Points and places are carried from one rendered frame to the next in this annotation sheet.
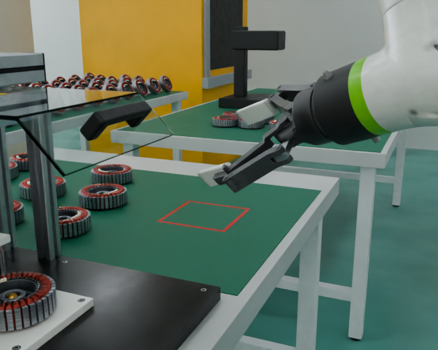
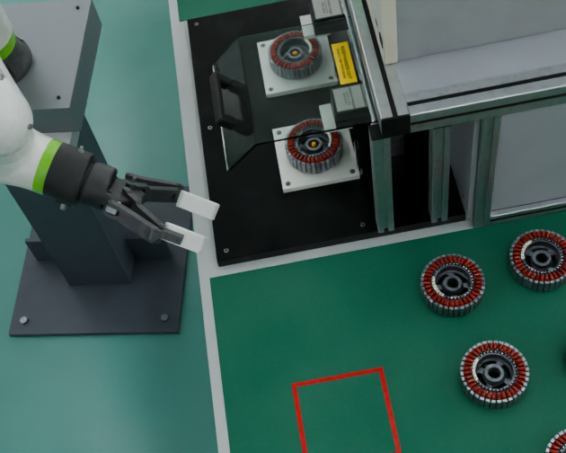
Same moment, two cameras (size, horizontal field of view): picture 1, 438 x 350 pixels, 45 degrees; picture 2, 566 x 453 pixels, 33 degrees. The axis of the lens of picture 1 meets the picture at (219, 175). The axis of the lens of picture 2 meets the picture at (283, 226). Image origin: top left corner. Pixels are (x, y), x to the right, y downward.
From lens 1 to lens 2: 2.02 m
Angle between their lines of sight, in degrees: 106
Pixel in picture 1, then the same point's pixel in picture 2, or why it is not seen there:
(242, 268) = (228, 318)
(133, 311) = (253, 202)
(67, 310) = (286, 170)
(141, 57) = not seen: outside the picture
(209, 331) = (203, 230)
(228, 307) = (207, 262)
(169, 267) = (288, 285)
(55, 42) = not seen: outside the picture
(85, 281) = (317, 212)
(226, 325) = not seen: hidden behind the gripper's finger
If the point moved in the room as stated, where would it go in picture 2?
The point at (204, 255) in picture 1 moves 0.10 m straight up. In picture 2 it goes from (277, 322) to (269, 296)
